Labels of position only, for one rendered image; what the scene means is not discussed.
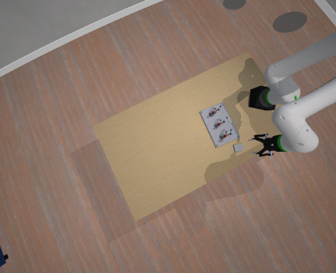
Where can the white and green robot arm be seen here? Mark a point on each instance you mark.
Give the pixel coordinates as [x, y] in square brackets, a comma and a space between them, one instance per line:
[296, 135]

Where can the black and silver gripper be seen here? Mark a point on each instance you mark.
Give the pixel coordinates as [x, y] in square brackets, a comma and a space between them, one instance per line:
[267, 141]

